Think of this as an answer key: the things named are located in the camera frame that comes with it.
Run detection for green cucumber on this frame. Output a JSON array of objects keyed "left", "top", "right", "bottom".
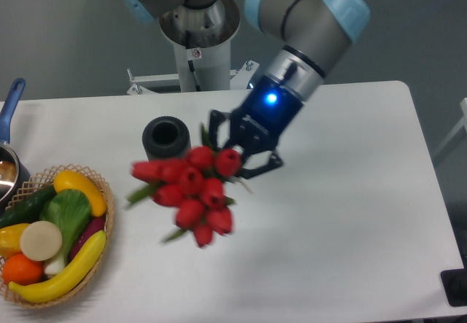
[{"left": 1, "top": 185, "right": 56, "bottom": 228}]

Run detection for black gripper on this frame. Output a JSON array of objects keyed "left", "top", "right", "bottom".
[{"left": 201, "top": 76, "right": 303, "bottom": 179}]

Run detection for purple sweet potato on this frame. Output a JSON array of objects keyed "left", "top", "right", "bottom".
[{"left": 69, "top": 217, "right": 105, "bottom": 261}]

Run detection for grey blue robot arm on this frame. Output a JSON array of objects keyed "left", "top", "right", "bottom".
[{"left": 124, "top": 0, "right": 370, "bottom": 180}]

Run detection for beige round radish slice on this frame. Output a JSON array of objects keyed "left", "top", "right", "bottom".
[{"left": 20, "top": 221, "right": 62, "bottom": 262}]

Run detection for yellow banana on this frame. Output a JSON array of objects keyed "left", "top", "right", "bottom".
[{"left": 8, "top": 230, "right": 107, "bottom": 304}]

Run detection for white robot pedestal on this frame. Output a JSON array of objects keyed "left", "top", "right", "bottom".
[{"left": 126, "top": 0, "right": 260, "bottom": 96}]

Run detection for woven wicker basket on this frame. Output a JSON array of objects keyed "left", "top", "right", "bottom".
[{"left": 1, "top": 164, "right": 115, "bottom": 308}]

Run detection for white frame at right edge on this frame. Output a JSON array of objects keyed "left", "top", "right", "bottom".
[{"left": 432, "top": 98, "right": 466, "bottom": 166}]

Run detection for yellow bell pepper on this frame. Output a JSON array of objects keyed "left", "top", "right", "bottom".
[{"left": 0, "top": 223, "right": 30, "bottom": 259}]

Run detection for black device at table edge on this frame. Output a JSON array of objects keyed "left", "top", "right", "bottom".
[{"left": 440, "top": 268, "right": 466, "bottom": 307}]

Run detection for green bok choy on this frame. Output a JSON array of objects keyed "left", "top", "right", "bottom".
[{"left": 39, "top": 189, "right": 90, "bottom": 278}]

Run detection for red tulip bouquet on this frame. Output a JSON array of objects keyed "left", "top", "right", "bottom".
[{"left": 127, "top": 125, "right": 242, "bottom": 248}]

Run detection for dark grey ribbed vase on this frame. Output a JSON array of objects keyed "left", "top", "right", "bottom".
[{"left": 142, "top": 116, "right": 191, "bottom": 160}]

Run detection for orange fruit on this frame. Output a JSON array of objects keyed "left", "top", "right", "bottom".
[{"left": 1, "top": 253, "right": 43, "bottom": 286}]

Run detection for blue handled saucepan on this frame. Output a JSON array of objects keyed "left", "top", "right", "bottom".
[{"left": 1, "top": 78, "right": 30, "bottom": 213}]

